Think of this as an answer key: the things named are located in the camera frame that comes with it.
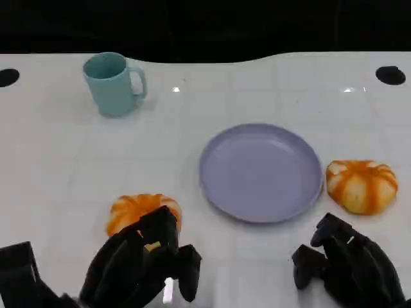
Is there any lilac plate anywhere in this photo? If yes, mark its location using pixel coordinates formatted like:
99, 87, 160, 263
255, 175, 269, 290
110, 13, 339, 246
198, 123, 324, 225

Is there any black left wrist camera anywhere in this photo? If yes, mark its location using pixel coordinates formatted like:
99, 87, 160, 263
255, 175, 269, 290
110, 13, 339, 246
0, 241, 44, 308

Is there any pale green mug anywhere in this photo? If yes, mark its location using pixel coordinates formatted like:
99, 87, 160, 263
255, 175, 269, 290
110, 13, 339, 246
82, 51, 148, 118

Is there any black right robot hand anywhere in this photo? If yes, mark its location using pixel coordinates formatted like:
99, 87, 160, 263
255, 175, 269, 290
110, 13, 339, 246
291, 212, 407, 308

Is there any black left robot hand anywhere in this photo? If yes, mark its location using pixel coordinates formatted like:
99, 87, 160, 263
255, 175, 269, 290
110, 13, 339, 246
78, 205, 203, 308

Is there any orange and white bread roll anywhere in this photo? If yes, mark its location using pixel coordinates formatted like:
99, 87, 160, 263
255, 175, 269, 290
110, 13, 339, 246
105, 193, 183, 237
326, 159, 399, 216

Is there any black table cable hole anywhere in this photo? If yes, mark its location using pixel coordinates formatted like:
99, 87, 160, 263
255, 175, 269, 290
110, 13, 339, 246
0, 68, 20, 88
375, 65, 407, 86

